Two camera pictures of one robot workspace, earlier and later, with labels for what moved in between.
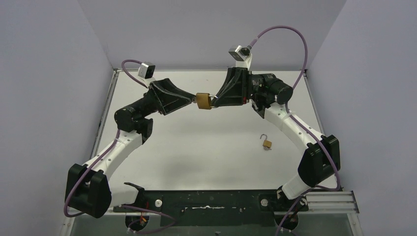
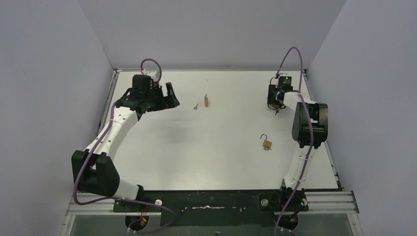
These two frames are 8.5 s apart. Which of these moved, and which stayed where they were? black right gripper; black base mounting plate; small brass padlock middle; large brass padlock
Moved: large brass padlock; black right gripper
Stayed: small brass padlock middle; black base mounting plate
